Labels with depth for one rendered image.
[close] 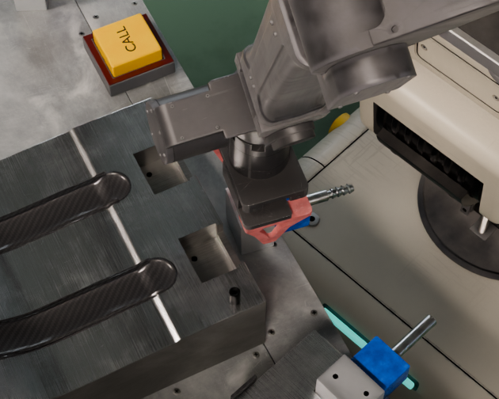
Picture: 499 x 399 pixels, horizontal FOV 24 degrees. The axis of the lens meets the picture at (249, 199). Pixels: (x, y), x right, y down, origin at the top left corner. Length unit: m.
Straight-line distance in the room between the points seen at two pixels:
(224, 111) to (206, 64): 1.39
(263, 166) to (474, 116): 0.33
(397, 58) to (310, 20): 0.04
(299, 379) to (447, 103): 0.40
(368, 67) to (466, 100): 0.76
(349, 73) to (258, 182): 0.52
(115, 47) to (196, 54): 1.08
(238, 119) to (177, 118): 0.05
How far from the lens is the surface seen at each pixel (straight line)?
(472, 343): 1.74
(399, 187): 1.86
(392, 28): 0.54
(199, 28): 2.41
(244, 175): 1.07
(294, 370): 1.07
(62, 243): 1.11
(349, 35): 0.54
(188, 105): 0.96
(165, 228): 1.10
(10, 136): 1.29
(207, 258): 1.11
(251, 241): 1.16
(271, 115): 0.87
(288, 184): 1.06
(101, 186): 1.13
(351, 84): 0.55
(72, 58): 1.34
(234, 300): 1.04
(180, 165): 1.15
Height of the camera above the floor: 1.83
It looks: 58 degrees down
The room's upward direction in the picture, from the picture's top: straight up
